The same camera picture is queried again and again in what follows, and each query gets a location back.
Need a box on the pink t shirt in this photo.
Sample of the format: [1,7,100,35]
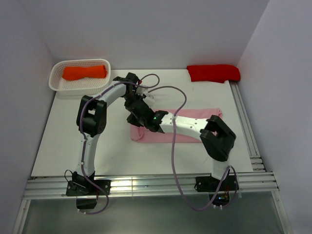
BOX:
[130,108,223,143]

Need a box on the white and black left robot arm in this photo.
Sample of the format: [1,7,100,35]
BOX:
[66,73,141,196]

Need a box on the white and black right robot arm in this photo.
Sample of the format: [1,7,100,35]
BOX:
[125,100,236,190]

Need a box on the white perforated plastic basket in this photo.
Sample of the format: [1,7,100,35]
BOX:
[49,59,111,96]

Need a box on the rolled orange t shirt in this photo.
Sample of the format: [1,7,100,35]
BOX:
[62,65,108,81]

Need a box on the folded red t shirt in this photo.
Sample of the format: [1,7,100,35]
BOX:
[187,64,241,83]

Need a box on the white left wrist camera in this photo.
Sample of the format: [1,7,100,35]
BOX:
[136,86,149,96]

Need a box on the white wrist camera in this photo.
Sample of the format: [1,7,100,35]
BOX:
[136,86,149,96]
[145,95,156,101]

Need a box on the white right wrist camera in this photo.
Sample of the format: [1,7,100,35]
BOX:
[145,95,156,101]

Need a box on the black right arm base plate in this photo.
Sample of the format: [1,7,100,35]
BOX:
[195,175,239,193]

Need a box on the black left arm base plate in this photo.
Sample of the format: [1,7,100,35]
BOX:
[65,180,111,196]

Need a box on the aluminium right side rail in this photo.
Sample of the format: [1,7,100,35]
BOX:
[230,81,267,173]

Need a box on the aluminium front rail frame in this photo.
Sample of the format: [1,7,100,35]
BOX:
[13,172,293,234]

